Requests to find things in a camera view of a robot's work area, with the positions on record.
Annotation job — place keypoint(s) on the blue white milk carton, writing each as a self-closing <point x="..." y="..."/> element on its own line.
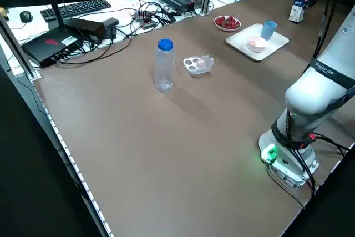
<point x="298" y="12"/>

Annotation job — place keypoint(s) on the brown egg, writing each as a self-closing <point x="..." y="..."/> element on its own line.
<point x="253" y="43"/>
<point x="201" y="63"/>

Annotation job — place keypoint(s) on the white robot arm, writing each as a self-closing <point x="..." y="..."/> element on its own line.
<point x="313" y="101"/>

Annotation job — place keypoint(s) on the blue plastic cup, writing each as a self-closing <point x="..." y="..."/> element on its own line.
<point x="269" y="31"/>

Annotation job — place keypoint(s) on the white rectangular tray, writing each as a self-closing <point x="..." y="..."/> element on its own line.
<point x="277" y="44"/>

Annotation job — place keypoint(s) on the pink plastic bowl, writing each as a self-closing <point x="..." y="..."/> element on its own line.
<point x="256" y="49"/>

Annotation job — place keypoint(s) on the clear plastic egg carton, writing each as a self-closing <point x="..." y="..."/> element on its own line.
<point x="194" y="71"/>

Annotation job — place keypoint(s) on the red strawberries heap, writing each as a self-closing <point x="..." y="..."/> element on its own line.
<point x="227" y="22"/>

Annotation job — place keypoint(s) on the white round plate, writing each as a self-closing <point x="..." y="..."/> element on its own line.
<point x="222" y="29"/>

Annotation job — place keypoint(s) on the clear bottle blue cap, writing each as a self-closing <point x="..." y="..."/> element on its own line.
<point x="165" y="67"/>

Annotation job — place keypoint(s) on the grey usb hub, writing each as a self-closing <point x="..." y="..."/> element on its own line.
<point x="144" y="20"/>

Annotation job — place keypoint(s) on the small black adapter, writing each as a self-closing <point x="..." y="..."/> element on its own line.
<point x="111" y="22"/>

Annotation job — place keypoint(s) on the black power brick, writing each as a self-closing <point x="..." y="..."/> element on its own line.
<point x="88" y="29"/>

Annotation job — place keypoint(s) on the black keyboard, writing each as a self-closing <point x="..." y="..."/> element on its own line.
<point x="77" y="8"/>

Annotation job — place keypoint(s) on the black box red logo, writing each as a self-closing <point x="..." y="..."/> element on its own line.
<point x="47" y="47"/>

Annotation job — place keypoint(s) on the black computer mouse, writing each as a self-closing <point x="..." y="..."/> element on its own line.
<point x="26" y="16"/>

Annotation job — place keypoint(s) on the white side desk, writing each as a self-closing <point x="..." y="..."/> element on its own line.
<point x="14" y="27"/>

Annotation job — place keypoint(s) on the aluminium frame bar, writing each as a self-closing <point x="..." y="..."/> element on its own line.
<point x="19" y="51"/>

